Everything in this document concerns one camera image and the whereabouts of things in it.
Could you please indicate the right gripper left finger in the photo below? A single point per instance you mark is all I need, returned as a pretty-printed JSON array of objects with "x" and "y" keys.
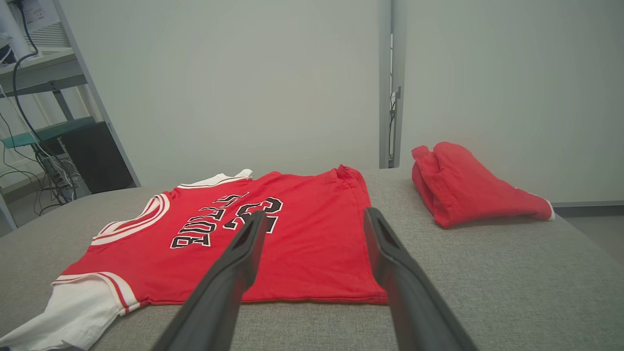
[{"x": 219, "y": 297}]

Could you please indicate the grey wall baseboard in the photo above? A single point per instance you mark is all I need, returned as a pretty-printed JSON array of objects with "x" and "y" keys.
[{"x": 590, "y": 207}]

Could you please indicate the grey metal shelf rack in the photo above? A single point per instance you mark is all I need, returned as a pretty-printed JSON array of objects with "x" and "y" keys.
[{"x": 44, "y": 68}]

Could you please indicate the red Bulls jersey white sleeves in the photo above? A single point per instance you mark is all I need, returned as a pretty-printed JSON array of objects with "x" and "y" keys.
[{"x": 317, "y": 234}]

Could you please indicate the white pipe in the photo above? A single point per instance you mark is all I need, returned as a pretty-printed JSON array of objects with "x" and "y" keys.
[{"x": 9, "y": 29}]

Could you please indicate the red shorts white stripe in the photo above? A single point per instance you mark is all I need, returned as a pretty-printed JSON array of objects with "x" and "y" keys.
[{"x": 458, "y": 190}]

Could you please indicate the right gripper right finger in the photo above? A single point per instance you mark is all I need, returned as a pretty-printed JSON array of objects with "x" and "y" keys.
[{"x": 414, "y": 302}]

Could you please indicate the grey metal partition post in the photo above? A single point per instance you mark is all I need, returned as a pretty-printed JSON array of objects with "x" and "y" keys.
[{"x": 385, "y": 73}]

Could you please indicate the black computer box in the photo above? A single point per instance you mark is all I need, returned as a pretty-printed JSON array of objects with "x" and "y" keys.
[{"x": 97, "y": 156}]

